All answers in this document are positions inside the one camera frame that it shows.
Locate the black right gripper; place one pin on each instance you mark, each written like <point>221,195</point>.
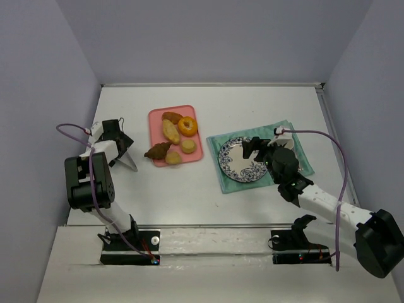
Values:
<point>259,150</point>

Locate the round yellow bun back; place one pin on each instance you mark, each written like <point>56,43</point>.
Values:
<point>188,146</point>

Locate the dark brown bread roll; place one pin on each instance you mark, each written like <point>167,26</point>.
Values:
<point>173,117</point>

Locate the green cloth mat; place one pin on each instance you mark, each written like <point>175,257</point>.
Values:
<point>215,142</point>

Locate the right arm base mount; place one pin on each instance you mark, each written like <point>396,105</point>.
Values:
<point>291,246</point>

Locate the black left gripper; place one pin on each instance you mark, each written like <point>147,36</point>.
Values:
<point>123,144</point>

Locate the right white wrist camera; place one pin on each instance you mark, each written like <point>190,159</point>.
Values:
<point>282,136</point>

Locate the pink tray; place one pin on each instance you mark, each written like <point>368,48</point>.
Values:
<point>156,133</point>

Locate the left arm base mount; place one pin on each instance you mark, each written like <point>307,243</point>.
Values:
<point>143,251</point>

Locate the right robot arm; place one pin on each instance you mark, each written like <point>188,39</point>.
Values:
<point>375,237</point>

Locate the oval long bread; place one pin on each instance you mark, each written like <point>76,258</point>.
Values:
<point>170,132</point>

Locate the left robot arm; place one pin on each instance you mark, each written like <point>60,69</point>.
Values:
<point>89,183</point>

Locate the metal tongs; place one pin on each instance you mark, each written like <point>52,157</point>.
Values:
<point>127,159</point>

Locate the round yellow bun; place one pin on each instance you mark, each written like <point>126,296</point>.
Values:
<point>173,158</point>
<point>188,146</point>

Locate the brown croissant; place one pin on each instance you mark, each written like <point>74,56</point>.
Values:
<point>158,151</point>

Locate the round yellow bun front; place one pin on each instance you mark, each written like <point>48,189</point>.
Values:
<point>173,158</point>

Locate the orange glazed donut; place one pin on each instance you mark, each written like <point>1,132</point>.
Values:
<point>187,126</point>

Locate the blue floral plate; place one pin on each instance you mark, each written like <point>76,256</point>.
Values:
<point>234,166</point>

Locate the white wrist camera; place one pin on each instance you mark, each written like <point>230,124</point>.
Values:
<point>95,132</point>
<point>282,136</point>

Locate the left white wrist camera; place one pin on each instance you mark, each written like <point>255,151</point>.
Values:
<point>95,132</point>

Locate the white cup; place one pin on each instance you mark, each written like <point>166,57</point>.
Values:
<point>289,145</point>

